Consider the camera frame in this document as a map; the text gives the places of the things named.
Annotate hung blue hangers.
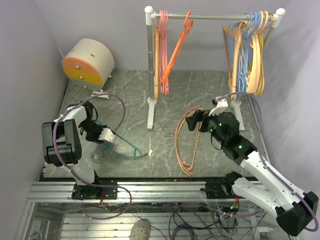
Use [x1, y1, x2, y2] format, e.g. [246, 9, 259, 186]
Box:
[236, 12, 260, 93]

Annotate hung beige hangers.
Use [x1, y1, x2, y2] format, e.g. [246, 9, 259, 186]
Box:
[246, 11, 270, 96]

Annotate round beige drawer box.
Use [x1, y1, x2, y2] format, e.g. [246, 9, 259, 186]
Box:
[61, 38, 115, 91]

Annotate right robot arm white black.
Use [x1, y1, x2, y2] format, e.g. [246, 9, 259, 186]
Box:
[185, 110, 319, 237]

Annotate brown wooden hanger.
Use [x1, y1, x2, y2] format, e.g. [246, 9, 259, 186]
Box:
[154, 25, 160, 100]

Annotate hung yellow hangers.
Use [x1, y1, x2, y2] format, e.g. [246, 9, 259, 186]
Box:
[246, 33, 265, 96]

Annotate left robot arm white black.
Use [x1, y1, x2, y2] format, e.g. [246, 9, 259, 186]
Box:
[41, 102, 106, 200]

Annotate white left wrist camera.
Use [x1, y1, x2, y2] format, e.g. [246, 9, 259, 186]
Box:
[98, 127, 116, 144]

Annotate teal plastic hanger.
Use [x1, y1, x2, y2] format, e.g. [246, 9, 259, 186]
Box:
[89, 133, 149, 164]

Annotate aluminium mounting rail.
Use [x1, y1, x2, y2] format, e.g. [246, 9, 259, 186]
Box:
[27, 180, 276, 203]

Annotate white perforated shoe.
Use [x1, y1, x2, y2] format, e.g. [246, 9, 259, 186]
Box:
[129, 219, 151, 240]

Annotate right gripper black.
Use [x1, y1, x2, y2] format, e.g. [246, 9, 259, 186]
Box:
[185, 107, 227, 146]

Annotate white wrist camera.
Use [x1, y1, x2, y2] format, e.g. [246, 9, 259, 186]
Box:
[98, 127, 116, 144]
[208, 98, 228, 116]

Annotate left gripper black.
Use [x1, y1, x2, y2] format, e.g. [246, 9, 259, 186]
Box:
[79, 118, 111, 145]

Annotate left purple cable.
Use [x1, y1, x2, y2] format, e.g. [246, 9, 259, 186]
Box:
[51, 92, 127, 186]

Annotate metal clothes rack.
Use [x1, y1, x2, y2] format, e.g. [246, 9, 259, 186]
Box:
[144, 5, 286, 130]

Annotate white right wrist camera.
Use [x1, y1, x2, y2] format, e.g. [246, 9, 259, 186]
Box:
[208, 98, 228, 116]

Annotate orange plastic hanger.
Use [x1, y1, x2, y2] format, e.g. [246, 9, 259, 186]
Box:
[161, 10, 194, 84]

